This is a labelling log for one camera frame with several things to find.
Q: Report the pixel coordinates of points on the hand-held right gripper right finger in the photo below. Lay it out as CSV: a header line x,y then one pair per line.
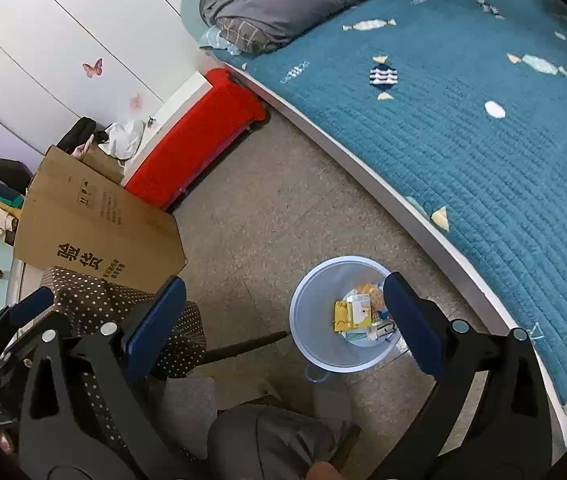
x,y
413,325

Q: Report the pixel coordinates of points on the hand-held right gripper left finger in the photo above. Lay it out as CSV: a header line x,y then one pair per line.
x,y
156,325

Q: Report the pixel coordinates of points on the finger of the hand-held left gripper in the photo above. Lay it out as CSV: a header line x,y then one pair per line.
x,y
31,305

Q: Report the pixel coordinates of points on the white paper carton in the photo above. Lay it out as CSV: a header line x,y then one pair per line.
x,y
363,312

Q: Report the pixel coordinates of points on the orange patterned snack packet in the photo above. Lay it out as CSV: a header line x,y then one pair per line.
x,y
369,294

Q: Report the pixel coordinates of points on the teal packet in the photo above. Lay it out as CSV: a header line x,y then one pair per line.
x,y
357,336

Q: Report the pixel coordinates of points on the yellow snack packet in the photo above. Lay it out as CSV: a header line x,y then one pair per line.
x,y
342,317

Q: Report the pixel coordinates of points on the blue plastic waste bin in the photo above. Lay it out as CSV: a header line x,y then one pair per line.
x,y
313,300

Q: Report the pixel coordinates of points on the person's left hand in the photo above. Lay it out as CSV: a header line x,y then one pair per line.
x,y
4,442

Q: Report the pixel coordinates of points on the person's right hand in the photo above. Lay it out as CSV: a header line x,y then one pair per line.
x,y
324,472

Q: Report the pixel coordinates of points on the low white cabinet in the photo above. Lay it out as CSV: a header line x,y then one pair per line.
x,y
18,285

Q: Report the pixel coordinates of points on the black table leg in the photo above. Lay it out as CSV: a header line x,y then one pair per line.
x,y
248,344

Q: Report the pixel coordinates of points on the large cardboard box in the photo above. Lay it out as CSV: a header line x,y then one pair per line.
x,y
88,230

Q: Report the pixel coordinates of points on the small cardboard box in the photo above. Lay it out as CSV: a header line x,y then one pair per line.
x,y
103,165

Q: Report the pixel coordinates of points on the person's grey trouser leg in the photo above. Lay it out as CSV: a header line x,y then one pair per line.
x,y
273,440

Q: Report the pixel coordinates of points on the teal printed blanket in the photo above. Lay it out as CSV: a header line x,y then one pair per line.
x,y
463,160

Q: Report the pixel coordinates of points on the black bag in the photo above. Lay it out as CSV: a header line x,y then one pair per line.
x,y
76,132

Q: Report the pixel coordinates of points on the white plastic bag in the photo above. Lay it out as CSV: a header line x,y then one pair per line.
x,y
123,137

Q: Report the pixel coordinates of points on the red bench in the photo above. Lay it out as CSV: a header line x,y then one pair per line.
x,y
188,135

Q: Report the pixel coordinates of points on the white board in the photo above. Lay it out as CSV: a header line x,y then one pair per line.
x,y
178,105

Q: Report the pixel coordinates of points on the faint pink butterfly sticker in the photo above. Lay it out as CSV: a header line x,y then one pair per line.
x,y
136,101

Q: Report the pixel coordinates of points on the white wardrobe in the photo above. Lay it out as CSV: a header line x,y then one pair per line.
x,y
38,35

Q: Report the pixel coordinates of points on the blue checked pillow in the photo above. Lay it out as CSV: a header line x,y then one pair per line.
x,y
213,40

